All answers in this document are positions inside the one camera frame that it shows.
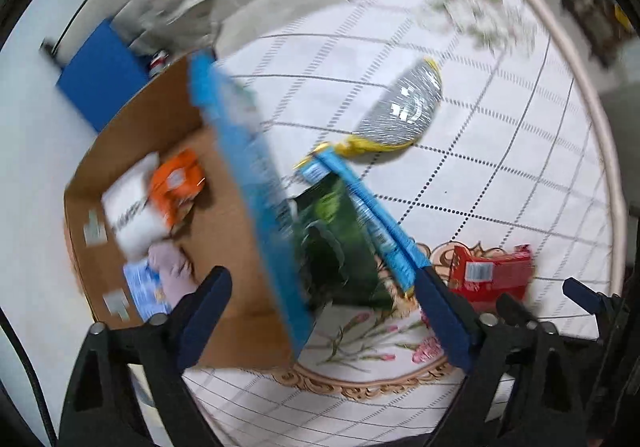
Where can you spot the long blue snack packet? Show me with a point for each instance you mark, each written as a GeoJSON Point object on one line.
{"type": "Point", "coordinates": [367, 214]}

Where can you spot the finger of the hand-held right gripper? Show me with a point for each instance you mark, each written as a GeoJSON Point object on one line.
{"type": "Point", "coordinates": [584, 293]}
{"type": "Point", "coordinates": [515, 306]}

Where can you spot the white checked floral tablecloth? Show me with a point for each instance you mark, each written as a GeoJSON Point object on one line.
{"type": "Point", "coordinates": [500, 177]}

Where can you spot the red snack packet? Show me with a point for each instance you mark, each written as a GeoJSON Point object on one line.
{"type": "Point", "coordinates": [492, 274]}

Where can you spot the dark clutter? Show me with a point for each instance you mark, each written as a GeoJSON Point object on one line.
{"type": "Point", "coordinates": [587, 2]}

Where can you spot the white snack packet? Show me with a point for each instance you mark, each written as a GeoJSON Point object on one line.
{"type": "Point", "coordinates": [131, 212]}

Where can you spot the small red and white can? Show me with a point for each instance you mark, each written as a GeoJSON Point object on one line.
{"type": "Point", "coordinates": [159, 62]}

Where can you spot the grey and yellow snack packet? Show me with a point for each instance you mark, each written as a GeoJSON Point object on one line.
{"type": "Point", "coordinates": [402, 109]}

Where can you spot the orange snack packet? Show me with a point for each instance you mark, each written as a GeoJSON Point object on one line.
{"type": "Point", "coordinates": [175, 184]}

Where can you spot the pale pink soft packet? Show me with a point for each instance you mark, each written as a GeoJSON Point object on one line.
{"type": "Point", "coordinates": [172, 269]}

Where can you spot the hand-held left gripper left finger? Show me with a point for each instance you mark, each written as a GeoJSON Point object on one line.
{"type": "Point", "coordinates": [202, 314]}

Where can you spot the flat blue box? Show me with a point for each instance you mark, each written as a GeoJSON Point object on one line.
{"type": "Point", "coordinates": [102, 74]}

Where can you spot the cardboard box with blue flap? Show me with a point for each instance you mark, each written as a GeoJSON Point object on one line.
{"type": "Point", "coordinates": [235, 247]}

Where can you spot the light blue printed packet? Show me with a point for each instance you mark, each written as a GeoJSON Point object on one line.
{"type": "Point", "coordinates": [145, 289]}

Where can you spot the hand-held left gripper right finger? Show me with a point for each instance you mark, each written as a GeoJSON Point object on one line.
{"type": "Point", "coordinates": [445, 317]}

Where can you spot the dark green snack packet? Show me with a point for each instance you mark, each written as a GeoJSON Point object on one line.
{"type": "Point", "coordinates": [332, 247]}

